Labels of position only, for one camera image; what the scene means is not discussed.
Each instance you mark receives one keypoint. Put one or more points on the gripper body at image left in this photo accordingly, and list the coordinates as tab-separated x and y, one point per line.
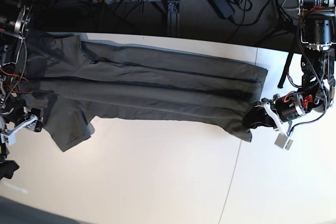
16	111

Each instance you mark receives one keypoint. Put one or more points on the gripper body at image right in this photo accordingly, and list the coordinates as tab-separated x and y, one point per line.
293	106

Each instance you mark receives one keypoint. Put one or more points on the grey-green T-shirt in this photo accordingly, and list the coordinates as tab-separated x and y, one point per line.
73	81

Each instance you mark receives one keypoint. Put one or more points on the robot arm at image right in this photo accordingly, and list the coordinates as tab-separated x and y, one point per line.
309	68

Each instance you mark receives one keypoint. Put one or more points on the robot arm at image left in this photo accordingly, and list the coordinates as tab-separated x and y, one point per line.
15	19

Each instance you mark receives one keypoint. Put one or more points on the black cloth pile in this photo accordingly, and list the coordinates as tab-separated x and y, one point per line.
8	167

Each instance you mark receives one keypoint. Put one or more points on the black tripod stand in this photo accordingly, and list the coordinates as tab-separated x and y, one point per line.
284	25

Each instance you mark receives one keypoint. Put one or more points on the aluminium table leg profile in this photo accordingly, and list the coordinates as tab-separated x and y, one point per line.
173	18

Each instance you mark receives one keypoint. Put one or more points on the white camera box, right gripper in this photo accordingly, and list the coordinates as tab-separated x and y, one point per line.
8	137

